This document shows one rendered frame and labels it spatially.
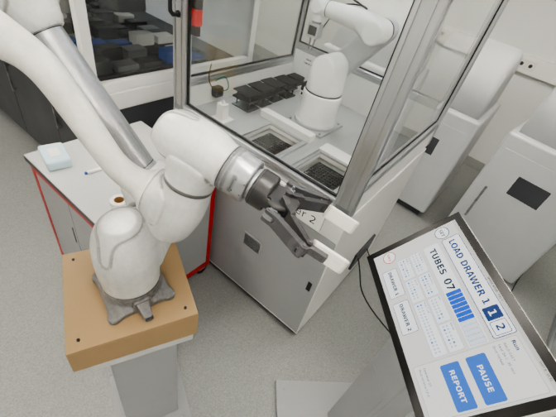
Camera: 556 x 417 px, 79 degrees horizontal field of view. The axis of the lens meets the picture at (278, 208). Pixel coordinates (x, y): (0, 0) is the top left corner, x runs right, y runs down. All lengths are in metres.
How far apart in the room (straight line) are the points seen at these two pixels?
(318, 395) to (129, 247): 1.32
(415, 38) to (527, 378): 0.82
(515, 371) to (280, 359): 1.28
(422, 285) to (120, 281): 0.80
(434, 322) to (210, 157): 0.70
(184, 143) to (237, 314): 1.54
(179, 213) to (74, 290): 0.52
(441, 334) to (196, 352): 1.29
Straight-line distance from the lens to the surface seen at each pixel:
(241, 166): 0.60
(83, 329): 1.05
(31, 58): 0.78
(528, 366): 0.92
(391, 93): 1.09
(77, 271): 1.17
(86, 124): 0.76
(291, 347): 2.01
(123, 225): 0.88
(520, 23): 4.22
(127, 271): 0.91
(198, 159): 0.61
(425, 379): 0.97
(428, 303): 1.02
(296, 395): 1.88
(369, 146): 1.15
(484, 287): 1.00
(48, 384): 1.99
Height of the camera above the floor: 1.75
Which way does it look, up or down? 41 degrees down
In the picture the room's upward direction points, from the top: 15 degrees clockwise
